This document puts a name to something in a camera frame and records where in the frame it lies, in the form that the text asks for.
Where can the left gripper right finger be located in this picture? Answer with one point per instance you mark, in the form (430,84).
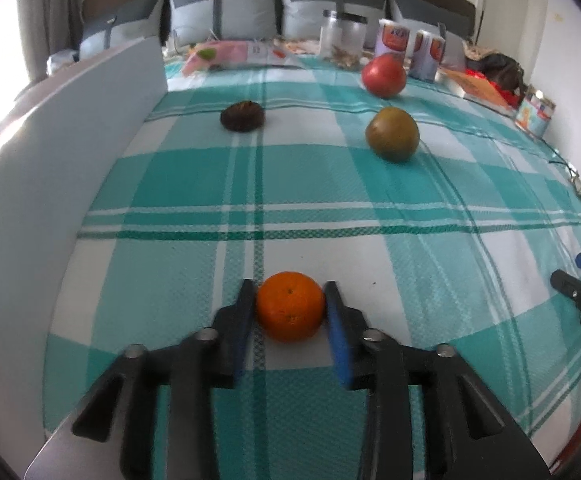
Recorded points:
(469,434)

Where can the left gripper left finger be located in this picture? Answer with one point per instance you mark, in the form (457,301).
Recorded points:
(110,432)

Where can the small orange tangerine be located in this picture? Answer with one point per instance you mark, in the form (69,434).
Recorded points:
(290,307)

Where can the teal plaid blanket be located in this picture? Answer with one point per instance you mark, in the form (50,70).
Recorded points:
(455,245)

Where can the colourful tin can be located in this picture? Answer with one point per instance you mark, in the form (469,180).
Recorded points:
(535,112)

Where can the orange book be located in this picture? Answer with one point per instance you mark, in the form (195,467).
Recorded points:
(473,89)

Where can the black handbag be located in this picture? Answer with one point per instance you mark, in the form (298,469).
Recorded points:
(504,71)

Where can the green brown round fruit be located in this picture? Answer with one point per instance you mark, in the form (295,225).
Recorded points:
(393,135)

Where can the white cardboard box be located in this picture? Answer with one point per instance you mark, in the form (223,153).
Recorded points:
(57,146)

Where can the red white carton right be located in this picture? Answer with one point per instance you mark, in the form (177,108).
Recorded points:
(427,55)

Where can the red white carton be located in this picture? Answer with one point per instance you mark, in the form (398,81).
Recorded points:
(392,38)
(427,55)

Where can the grey white pillow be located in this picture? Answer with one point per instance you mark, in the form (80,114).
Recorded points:
(196,21)
(422,15)
(302,19)
(136,19)

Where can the red pomegranate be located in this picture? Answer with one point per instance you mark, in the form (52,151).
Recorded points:
(384,76)

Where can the red white carton left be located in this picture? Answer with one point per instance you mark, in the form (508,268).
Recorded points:
(392,38)

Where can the clear jar black lid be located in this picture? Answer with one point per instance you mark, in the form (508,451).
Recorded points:
(342,37)

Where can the dark mangosteen on blanket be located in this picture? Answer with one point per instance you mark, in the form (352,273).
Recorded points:
(243,116)

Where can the pink snack bag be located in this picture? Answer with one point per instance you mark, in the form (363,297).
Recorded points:
(237,54)

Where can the grey white pillow far left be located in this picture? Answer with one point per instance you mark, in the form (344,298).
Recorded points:
(136,19)

